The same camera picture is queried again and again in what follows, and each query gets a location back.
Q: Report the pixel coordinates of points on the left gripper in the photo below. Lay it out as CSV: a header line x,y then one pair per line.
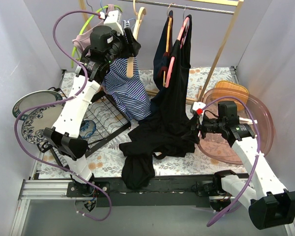
x,y
127,41

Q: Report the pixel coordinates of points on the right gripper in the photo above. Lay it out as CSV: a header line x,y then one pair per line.
x,y
200,125

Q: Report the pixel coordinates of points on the cream wooden hanger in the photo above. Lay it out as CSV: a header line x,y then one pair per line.
x,y
134,44

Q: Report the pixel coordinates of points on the black tank top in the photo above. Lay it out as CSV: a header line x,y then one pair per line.
x,y
157,139

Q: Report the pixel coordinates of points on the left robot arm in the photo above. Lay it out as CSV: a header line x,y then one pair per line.
x,y
106,45

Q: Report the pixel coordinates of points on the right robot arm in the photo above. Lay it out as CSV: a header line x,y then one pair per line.
x,y
268,201

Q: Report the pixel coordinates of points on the navy garment on hanger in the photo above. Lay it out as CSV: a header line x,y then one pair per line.
x,y
159,61

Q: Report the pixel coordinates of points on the thin wooden hanger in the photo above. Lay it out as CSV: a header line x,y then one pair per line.
x,y
168,43

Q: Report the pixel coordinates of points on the blue striped tank top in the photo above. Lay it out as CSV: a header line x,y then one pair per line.
x,y
129,93

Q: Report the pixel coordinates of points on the mauve tank top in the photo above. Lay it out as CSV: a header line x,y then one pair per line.
x,y
86,37

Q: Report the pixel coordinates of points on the green plastic hanger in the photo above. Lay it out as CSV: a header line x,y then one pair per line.
x,y
86,24

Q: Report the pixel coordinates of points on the pink hanger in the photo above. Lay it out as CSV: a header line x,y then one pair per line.
x,y
177,45

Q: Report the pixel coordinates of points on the black hanging garment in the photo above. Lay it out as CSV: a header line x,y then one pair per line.
x,y
169,103

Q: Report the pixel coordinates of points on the pink transparent basin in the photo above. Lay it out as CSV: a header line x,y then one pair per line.
x,y
214,146

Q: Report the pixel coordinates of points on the floral tablecloth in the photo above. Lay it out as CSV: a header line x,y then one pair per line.
x,y
108,161

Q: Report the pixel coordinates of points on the small blue floral bowl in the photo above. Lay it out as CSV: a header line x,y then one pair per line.
x,y
87,129

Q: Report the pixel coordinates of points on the wooden clothes rack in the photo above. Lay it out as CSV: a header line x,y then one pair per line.
x,y
237,4

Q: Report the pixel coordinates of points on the green rimmed plate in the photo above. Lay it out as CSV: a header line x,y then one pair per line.
x,y
34,99

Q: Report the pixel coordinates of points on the blue floral plate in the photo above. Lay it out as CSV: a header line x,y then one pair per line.
x,y
35,123

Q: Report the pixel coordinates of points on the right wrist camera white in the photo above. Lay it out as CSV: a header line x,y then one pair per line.
x,y
197,108

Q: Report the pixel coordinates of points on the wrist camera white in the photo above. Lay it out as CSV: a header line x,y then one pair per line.
x,y
113,21
197,108

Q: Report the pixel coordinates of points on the light blue wire hanger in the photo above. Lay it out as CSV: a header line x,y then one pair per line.
x,y
126,23

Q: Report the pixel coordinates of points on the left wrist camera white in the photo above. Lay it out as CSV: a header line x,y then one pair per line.
x,y
113,21

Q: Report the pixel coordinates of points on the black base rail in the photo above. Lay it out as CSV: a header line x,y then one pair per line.
x,y
190,190

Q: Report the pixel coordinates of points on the black wire dish rack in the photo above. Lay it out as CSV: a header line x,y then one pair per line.
x,y
110,122

